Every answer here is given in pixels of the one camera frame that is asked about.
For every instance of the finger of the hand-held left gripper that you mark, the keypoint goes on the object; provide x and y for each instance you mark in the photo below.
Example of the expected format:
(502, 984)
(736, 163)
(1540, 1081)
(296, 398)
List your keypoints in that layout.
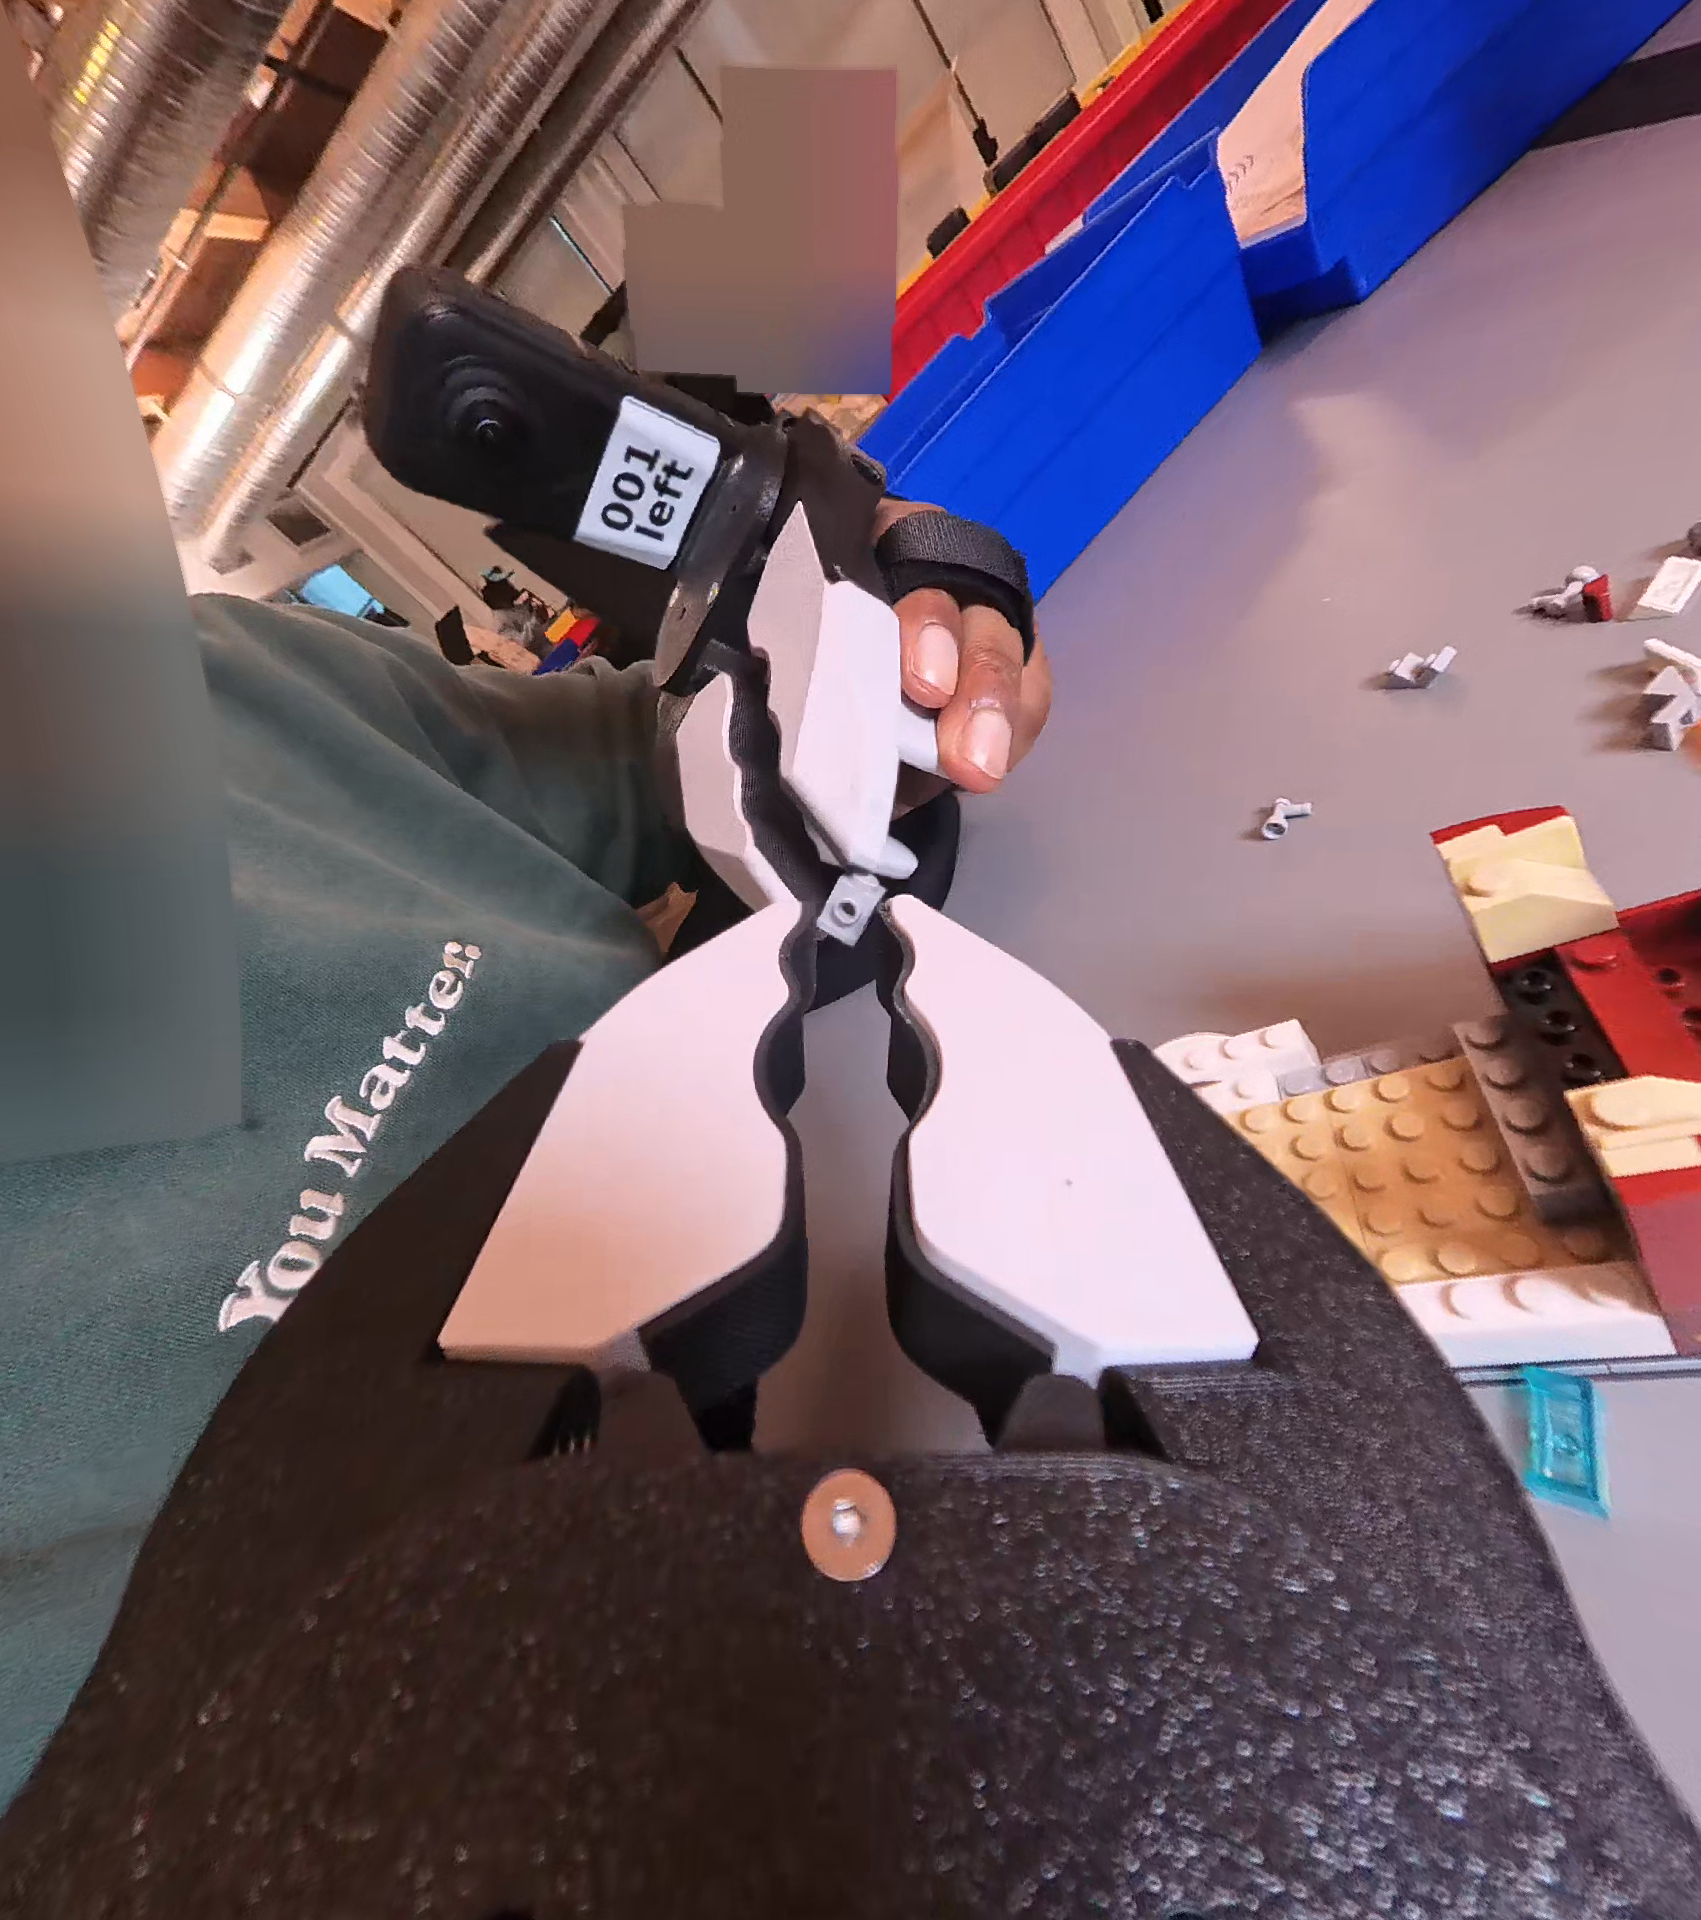
(849, 705)
(723, 796)

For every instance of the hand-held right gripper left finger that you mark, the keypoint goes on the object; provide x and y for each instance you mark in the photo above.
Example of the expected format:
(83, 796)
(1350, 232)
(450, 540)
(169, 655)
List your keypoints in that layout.
(624, 1185)

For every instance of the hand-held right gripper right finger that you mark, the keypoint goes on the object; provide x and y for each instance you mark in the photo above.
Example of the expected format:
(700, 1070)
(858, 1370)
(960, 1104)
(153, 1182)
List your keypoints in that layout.
(1075, 1201)

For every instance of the small grey brick with hole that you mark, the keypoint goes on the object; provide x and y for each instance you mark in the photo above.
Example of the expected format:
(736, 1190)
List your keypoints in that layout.
(849, 904)

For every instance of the toy brick truck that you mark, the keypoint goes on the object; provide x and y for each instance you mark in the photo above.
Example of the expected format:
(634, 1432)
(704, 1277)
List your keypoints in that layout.
(1391, 1169)

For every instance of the transparent light blue tile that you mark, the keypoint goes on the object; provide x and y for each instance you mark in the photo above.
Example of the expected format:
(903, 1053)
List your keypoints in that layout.
(1564, 1440)

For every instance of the person's left forearm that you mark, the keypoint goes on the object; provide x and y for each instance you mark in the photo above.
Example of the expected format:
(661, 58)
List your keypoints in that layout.
(459, 750)

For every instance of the person's left hand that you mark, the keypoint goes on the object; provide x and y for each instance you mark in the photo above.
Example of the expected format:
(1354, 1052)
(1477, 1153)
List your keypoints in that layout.
(976, 705)

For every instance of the light grey tap brick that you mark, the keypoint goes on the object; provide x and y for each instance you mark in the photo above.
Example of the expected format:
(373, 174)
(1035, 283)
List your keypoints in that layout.
(1286, 815)
(1555, 595)

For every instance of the red bin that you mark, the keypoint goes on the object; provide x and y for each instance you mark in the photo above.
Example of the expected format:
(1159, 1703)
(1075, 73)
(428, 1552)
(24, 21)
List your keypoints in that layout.
(1030, 225)

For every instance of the stack of white papers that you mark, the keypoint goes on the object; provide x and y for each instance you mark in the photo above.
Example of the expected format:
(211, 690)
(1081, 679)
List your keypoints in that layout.
(1264, 165)

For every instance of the dark red slope brick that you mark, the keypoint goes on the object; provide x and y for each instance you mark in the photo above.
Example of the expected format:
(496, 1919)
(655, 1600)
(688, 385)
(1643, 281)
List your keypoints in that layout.
(1596, 600)

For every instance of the white flat tile brick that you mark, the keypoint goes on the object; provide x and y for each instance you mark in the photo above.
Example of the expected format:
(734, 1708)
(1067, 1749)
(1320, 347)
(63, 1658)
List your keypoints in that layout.
(1681, 663)

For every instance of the white slope brick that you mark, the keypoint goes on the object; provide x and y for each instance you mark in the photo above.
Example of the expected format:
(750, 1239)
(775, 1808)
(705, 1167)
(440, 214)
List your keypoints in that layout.
(1672, 585)

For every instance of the silver air duct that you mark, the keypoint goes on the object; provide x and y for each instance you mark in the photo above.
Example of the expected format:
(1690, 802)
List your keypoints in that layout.
(308, 269)

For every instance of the grey bracket brick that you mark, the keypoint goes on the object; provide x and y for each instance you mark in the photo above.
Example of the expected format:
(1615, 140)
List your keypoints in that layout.
(1672, 717)

